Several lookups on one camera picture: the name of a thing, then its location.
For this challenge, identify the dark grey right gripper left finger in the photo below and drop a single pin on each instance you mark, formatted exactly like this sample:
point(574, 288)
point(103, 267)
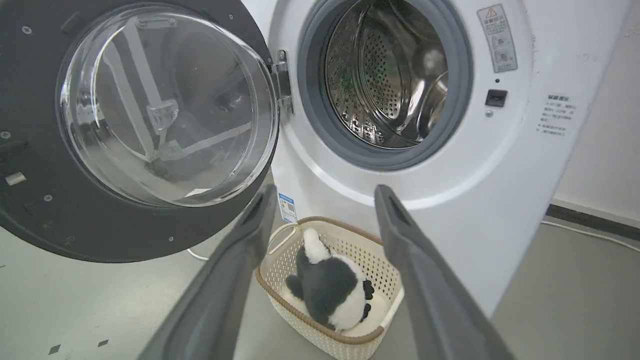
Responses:
point(215, 295)

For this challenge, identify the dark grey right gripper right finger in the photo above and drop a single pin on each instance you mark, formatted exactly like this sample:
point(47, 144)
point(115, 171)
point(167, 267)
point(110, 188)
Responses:
point(430, 290)

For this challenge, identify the dark round washing machine door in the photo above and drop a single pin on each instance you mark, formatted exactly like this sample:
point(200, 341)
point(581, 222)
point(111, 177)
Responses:
point(125, 125)

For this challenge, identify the white front-load washing machine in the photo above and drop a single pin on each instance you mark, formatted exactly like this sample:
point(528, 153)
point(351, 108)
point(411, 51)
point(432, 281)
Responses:
point(450, 165)

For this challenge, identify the cream perforated laundry basket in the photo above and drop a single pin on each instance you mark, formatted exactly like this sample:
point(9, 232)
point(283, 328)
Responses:
point(285, 280)

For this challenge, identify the grey and white plush toy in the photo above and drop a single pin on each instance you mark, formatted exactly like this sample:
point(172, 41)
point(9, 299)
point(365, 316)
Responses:
point(330, 290)

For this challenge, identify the blue energy label sticker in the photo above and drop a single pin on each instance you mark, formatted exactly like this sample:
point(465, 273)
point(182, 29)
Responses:
point(287, 207)

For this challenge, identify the grey warning label sticker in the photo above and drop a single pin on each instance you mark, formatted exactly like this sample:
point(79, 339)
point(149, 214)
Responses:
point(497, 37)

